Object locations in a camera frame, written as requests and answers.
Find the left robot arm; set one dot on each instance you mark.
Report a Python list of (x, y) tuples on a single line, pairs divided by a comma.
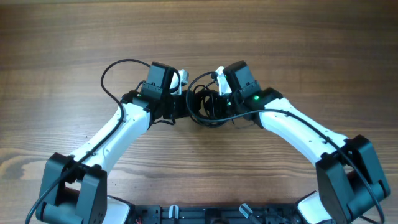
[(74, 187)]

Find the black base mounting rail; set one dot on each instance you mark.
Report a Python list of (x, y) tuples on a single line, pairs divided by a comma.
[(269, 214)]

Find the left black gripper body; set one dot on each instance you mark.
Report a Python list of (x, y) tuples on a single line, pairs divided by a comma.
[(176, 106)]

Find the right white rail clip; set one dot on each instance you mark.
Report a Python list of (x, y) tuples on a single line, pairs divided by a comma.
[(245, 210)]

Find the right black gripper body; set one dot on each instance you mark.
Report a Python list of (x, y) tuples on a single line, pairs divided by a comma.
[(228, 104)]

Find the left white rail clip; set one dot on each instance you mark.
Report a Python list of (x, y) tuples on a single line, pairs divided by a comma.
[(174, 212)]

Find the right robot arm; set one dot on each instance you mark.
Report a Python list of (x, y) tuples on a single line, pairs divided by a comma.
[(350, 178)]

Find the white rail clip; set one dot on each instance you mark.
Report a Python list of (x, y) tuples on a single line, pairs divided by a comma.
[(174, 212), (245, 210)]

